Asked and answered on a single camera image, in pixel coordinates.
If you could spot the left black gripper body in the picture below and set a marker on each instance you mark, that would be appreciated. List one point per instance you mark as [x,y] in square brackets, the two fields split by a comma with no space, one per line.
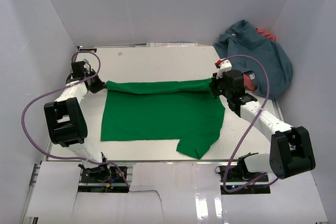
[96,84]

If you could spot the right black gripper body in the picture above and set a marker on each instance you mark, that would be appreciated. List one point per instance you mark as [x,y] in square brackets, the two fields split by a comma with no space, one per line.
[219,87]

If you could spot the green polo shirt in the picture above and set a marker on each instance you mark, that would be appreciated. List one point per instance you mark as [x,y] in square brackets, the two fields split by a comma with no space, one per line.
[185,111]

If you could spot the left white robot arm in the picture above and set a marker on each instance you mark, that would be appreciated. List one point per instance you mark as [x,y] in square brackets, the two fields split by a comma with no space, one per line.
[65,120]

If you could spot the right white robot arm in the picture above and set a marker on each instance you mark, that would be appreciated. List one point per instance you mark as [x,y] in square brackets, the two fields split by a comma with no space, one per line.
[290,152]

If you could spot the coral red t shirt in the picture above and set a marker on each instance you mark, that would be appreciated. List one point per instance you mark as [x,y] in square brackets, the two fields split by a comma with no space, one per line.
[248,83]

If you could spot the black label sticker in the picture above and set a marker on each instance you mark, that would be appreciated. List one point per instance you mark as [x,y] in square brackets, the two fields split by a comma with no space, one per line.
[88,49]

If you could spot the blue-grey t shirt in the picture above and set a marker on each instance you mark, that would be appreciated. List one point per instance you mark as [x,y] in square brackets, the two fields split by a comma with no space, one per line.
[260,59]

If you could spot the white printed label strip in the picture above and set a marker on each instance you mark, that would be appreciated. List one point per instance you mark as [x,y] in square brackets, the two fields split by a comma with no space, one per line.
[171,44]

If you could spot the white paper sheet front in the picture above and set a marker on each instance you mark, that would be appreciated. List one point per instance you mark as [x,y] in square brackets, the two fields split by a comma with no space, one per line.
[170,193]

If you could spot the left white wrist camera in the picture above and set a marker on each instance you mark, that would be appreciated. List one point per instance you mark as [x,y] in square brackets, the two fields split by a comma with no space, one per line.
[85,66]

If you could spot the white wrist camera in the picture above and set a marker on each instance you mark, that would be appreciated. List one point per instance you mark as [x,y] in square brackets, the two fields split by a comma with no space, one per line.
[222,66]
[85,66]

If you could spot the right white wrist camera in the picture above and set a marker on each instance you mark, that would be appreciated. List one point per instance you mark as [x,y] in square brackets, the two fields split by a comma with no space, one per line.
[222,66]

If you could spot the aluminium table frame rail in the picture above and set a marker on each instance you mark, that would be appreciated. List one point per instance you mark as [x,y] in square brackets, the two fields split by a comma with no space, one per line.
[279,125]

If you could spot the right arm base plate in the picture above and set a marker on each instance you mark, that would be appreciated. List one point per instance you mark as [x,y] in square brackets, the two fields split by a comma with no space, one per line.
[258,187]

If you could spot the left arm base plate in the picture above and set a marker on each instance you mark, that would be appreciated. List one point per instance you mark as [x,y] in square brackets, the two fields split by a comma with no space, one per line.
[112,182]

